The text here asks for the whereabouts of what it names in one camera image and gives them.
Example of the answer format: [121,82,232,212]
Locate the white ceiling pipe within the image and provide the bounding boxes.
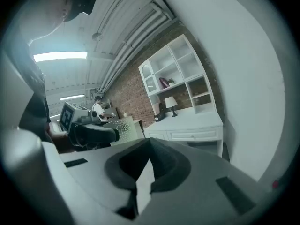
[103,13,175,93]
[99,2,165,91]

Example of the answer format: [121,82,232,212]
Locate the white drawer front with knob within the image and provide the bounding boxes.
[166,128,220,142]

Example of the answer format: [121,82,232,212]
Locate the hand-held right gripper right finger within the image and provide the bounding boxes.
[138,137,272,225]

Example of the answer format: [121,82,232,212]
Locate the person wearing head camera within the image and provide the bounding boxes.
[7,40,52,143]

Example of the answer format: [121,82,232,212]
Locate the beige side cabinet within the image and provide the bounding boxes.
[132,119,145,138]

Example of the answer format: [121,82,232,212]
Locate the arched glass cabinet door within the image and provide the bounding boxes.
[140,63,157,95]

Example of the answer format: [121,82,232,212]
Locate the person's left forearm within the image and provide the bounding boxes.
[48,130,78,154]

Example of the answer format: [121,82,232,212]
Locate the black head-worn camera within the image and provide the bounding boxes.
[77,0,97,15]

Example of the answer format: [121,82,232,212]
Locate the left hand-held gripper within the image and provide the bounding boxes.
[59,101,120,147]

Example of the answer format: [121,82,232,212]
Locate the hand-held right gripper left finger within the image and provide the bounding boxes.
[43,137,151,225]

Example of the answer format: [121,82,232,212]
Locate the green textured glass cup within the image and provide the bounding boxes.
[103,116,139,147]

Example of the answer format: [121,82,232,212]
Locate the white shade table lamp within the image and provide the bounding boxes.
[165,96,178,117]

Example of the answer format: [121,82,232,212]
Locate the black mesh file holder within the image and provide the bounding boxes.
[153,102,166,122]

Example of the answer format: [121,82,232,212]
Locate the white table top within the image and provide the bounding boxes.
[143,111,225,159]

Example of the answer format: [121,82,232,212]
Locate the long ceiling light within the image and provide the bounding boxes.
[59,93,86,101]
[32,51,88,63]

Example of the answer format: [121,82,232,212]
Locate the person's head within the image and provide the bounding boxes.
[22,0,83,42]

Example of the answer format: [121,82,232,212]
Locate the white shelving unit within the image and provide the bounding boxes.
[138,33,218,117]

